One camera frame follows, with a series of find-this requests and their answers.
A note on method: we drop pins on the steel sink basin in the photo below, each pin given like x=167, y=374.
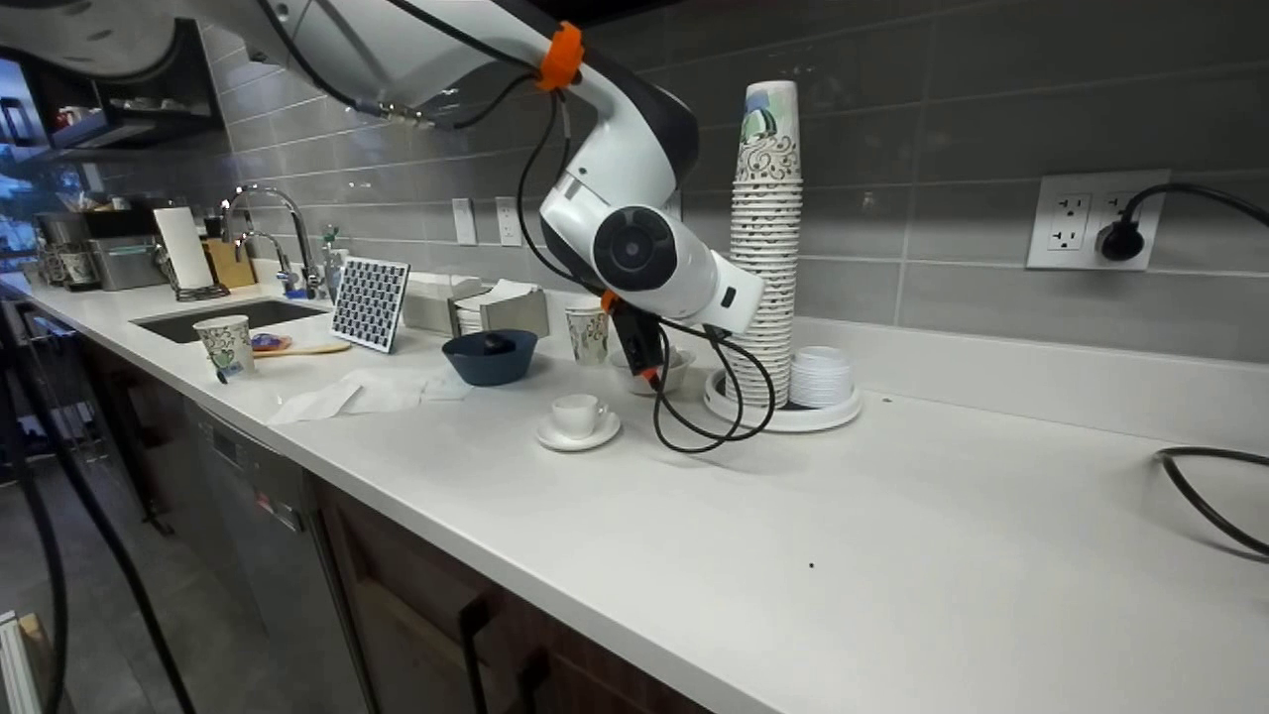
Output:
x=225, y=317

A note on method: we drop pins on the white double wall outlet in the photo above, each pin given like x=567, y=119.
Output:
x=1078, y=222

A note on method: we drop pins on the white round tray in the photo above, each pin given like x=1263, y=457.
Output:
x=812, y=419

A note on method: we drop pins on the dark blue bowl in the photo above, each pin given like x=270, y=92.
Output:
x=488, y=359

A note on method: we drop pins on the checkered black white board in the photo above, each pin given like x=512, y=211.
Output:
x=372, y=308

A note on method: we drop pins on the small white espresso cup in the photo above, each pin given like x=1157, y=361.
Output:
x=579, y=414

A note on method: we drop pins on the stainless steel dishwasher front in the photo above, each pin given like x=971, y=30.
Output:
x=265, y=527

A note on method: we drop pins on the black power plug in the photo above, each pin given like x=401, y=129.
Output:
x=1119, y=238

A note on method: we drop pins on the tall stack of paper cups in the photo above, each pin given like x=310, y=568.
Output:
x=772, y=222

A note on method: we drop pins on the grey napkin box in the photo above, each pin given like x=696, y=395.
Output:
x=507, y=309

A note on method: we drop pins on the chrome faucet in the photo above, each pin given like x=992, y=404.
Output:
x=282, y=198

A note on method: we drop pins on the small soap bottle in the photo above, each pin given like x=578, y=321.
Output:
x=296, y=280

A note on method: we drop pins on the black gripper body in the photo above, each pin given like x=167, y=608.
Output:
x=636, y=336

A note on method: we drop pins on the white upright card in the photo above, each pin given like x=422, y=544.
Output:
x=183, y=247

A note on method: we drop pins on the white paper sheet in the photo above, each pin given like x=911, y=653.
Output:
x=318, y=400

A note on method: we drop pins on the wooden spoon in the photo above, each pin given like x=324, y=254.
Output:
x=306, y=349

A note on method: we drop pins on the white box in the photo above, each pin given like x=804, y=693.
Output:
x=435, y=301

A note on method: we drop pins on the patterned paper cup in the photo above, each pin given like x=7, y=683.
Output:
x=226, y=345
x=589, y=336

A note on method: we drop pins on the silver countertop appliance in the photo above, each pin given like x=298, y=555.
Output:
x=97, y=263

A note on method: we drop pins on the white wall switch plate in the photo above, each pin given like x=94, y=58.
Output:
x=509, y=220
x=463, y=220

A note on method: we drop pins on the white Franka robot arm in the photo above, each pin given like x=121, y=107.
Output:
x=636, y=243

